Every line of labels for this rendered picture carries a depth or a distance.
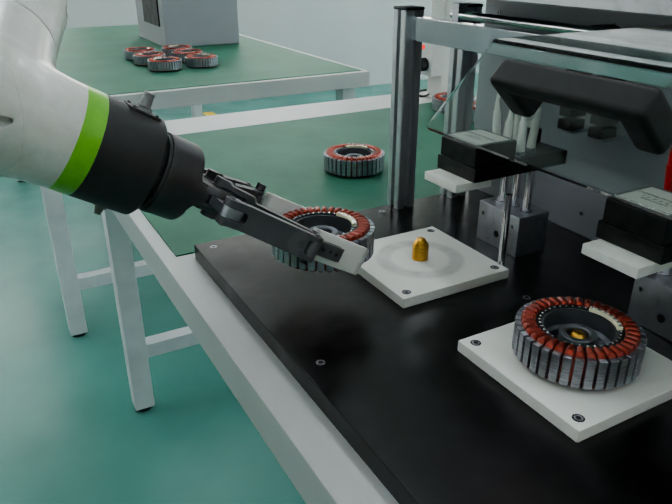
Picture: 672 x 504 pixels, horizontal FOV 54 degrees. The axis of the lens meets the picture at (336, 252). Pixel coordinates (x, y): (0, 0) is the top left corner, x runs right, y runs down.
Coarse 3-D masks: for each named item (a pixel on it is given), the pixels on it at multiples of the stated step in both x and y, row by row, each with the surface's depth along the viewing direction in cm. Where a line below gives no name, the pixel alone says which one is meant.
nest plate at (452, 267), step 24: (384, 240) 84; (408, 240) 84; (432, 240) 84; (456, 240) 84; (384, 264) 78; (408, 264) 78; (432, 264) 78; (456, 264) 78; (480, 264) 78; (384, 288) 73; (408, 288) 72; (432, 288) 72; (456, 288) 74
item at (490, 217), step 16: (480, 208) 86; (496, 208) 83; (512, 208) 83; (480, 224) 87; (496, 224) 84; (512, 224) 81; (528, 224) 81; (544, 224) 83; (496, 240) 85; (512, 240) 82; (528, 240) 82; (544, 240) 84
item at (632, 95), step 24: (504, 72) 39; (528, 72) 37; (552, 72) 36; (576, 72) 35; (504, 96) 40; (528, 96) 37; (552, 96) 35; (576, 96) 34; (600, 96) 33; (624, 96) 32; (648, 96) 31; (624, 120) 32; (648, 120) 31; (648, 144) 33
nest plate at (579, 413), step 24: (480, 336) 63; (504, 336) 63; (480, 360) 60; (504, 360) 60; (648, 360) 60; (504, 384) 58; (528, 384) 57; (552, 384) 57; (648, 384) 57; (552, 408) 54; (576, 408) 54; (600, 408) 54; (624, 408) 54; (648, 408) 55; (576, 432) 51
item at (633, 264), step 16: (608, 208) 59; (624, 208) 57; (608, 224) 59; (624, 224) 58; (640, 224) 56; (656, 224) 55; (608, 240) 59; (624, 240) 58; (640, 240) 57; (656, 240) 55; (592, 256) 59; (608, 256) 57; (624, 256) 57; (640, 256) 57; (656, 256) 55; (624, 272) 56; (640, 272) 55; (656, 272) 56
